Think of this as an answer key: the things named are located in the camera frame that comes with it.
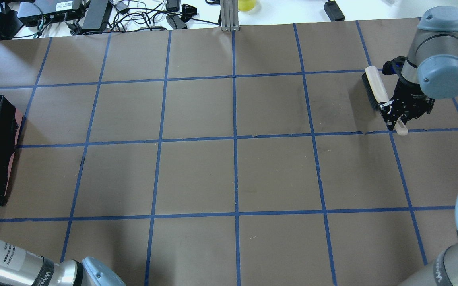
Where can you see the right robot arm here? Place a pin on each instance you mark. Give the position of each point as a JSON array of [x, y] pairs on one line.
[[428, 72]]

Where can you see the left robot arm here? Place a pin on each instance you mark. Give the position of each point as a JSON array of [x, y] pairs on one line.
[[19, 267]]

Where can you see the beige hand brush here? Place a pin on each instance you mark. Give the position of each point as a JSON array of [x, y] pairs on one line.
[[377, 92]]

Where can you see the aluminium frame post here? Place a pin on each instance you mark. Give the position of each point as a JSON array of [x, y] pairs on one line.
[[229, 15]]

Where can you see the black power adapter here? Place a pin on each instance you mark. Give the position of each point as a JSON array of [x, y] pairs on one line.
[[333, 11]]

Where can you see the black electronics box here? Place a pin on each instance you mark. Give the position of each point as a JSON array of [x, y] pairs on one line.
[[97, 16]]

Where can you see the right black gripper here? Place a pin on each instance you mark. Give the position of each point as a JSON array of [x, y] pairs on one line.
[[409, 93]]

